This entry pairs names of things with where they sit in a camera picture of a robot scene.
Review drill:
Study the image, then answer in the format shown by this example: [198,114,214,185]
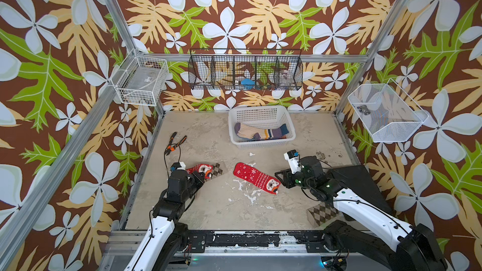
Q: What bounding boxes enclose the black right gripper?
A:
[273,167,315,191]

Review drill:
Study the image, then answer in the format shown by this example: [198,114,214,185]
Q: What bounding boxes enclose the red christmas sock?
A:
[187,164,213,180]
[233,163,281,194]

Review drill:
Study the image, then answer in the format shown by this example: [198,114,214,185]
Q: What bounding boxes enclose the beige purple striped sock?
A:
[234,122,289,141]

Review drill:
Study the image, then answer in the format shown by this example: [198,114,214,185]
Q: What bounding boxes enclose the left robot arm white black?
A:
[125,169,205,270]

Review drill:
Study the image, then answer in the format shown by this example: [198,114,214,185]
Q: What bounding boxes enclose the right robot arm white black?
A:
[275,150,448,270]

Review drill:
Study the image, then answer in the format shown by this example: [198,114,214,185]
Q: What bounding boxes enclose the beige brown argyle sock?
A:
[210,163,223,179]

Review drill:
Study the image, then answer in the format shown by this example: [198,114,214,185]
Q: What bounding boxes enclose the orange black cutting pliers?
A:
[164,132,187,156]

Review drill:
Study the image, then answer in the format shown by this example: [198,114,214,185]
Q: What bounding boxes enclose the white plastic laundry basket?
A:
[228,105,296,149]

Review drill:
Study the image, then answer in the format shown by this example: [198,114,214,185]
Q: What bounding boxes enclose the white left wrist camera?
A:
[170,161,186,172]

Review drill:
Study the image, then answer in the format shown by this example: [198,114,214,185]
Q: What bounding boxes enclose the black metal base rail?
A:
[187,230,329,253]

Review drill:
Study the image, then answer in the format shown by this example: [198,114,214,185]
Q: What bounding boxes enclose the black wire wall basket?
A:
[188,48,303,91]

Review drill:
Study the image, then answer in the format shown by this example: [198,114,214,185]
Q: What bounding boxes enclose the white wire wall basket left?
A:
[110,50,170,107]

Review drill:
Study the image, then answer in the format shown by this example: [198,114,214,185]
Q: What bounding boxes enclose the white mesh wall basket right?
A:
[348,79,429,143]

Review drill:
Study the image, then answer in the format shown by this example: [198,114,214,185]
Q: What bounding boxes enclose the aluminium frame post left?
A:
[93,0,165,118]

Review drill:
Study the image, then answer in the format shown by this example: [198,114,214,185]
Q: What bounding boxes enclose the aluminium frame post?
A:
[334,0,409,117]
[93,0,165,118]

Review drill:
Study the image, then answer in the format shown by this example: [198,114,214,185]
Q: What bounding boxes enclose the aluminium frame post right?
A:
[334,0,409,117]

